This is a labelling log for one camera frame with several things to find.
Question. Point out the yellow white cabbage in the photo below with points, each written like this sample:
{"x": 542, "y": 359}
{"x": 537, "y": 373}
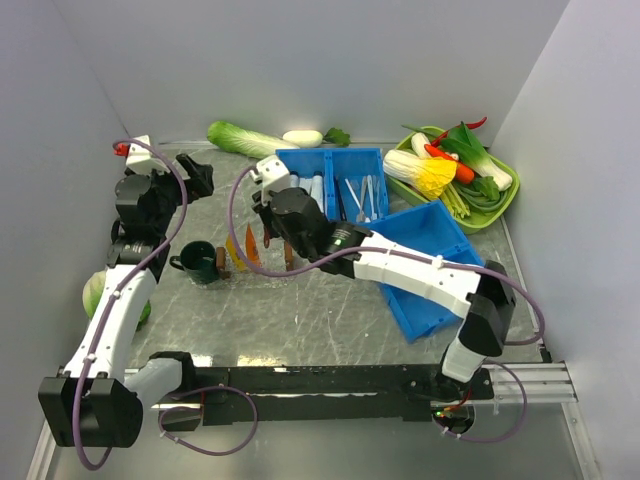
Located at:
{"x": 430, "y": 176}

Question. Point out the blue toiletry double bin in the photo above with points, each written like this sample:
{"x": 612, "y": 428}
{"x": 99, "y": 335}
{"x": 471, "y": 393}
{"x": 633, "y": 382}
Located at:
{"x": 333, "y": 166}

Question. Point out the orange carrot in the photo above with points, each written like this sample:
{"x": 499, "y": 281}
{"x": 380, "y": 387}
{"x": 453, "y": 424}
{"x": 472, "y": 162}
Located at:
{"x": 463, "y": 174}

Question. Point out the green vegetable tray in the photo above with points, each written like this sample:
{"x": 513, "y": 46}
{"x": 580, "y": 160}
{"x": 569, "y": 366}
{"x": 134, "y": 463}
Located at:
{"x": 485, "y": 185}

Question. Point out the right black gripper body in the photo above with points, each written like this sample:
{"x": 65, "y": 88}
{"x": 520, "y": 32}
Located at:
{"x": 269, "y": 219}

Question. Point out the red chili pepper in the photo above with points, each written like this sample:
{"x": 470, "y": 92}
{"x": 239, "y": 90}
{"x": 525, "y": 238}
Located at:
{"x": 470, "y": 126}

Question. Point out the orange toothpaste tube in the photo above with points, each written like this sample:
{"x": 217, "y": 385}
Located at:
{"x": 251, "y": 249}

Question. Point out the yellow toothpaste tube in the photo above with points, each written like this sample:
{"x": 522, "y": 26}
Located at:
{"x": 239, "y": 265}

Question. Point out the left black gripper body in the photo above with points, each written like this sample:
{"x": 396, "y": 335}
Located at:
{"x": 169, "y": 190}

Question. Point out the green beans bundle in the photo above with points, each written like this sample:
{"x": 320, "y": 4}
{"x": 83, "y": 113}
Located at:
{"x": 461, "y": 202}

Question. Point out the white toothbrush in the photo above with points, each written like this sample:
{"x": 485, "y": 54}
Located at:
{"x": 363, "y": 194}

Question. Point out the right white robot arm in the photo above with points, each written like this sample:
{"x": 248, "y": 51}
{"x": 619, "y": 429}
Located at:
{"x": 482, "y": 297}

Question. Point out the dark green mug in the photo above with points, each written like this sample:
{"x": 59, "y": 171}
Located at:
{"x": 198, "y": 261}

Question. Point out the small green cabbage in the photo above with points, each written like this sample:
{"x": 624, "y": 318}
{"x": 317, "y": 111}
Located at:
{"x": 92, "y": 293}

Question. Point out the red toothbrush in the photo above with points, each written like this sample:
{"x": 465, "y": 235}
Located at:
{"x": 266, "y": 237}

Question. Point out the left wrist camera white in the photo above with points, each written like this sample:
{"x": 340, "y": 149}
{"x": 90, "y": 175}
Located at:
{"x": 139, "y": 159}

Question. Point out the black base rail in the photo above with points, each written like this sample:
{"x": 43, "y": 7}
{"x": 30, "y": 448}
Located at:
{"x": 225, "y": 395}

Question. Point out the white toothpaste tube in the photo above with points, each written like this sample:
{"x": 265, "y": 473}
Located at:
{"x": 295, "y": 180}

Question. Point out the white radish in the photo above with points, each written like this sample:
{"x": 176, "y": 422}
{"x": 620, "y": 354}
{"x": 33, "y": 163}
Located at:
{"x": 304, "y": 138}

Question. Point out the bok choy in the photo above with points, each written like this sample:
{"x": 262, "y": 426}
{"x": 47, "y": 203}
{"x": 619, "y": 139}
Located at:
{"x": 472, "y": 153}

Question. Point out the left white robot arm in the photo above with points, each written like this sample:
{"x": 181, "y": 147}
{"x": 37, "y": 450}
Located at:
{"x": 90, "y": 400}

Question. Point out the long green napa cabbage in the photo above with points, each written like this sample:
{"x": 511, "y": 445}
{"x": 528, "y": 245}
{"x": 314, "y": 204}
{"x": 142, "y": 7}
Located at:
{"x": 234, "y": 139}

